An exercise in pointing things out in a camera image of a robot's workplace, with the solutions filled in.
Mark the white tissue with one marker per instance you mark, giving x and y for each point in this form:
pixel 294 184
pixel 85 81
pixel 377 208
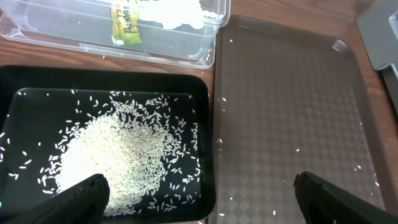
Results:
pixel 174 13

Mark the grey dishwasher rack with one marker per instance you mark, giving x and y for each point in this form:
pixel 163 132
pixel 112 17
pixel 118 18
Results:
pixel 378 28

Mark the black plastic tray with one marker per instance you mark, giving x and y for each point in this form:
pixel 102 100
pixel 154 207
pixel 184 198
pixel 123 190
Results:
pixel 186 77

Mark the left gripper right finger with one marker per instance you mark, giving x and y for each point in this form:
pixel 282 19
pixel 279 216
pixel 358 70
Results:
pixel 323 202

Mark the pile of white rice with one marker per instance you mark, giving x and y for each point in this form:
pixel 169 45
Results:
pixel 145 144

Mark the clear plastic bin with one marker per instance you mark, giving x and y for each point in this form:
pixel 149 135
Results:
pixel 86 26

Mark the green orange snack wrapper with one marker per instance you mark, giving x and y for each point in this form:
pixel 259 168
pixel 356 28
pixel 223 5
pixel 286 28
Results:
pixel 125 15

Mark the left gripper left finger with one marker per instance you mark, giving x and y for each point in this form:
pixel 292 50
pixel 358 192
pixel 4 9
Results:
pixel 84 202

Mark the brown serving tray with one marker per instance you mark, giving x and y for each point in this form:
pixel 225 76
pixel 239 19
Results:
pixel 287 101

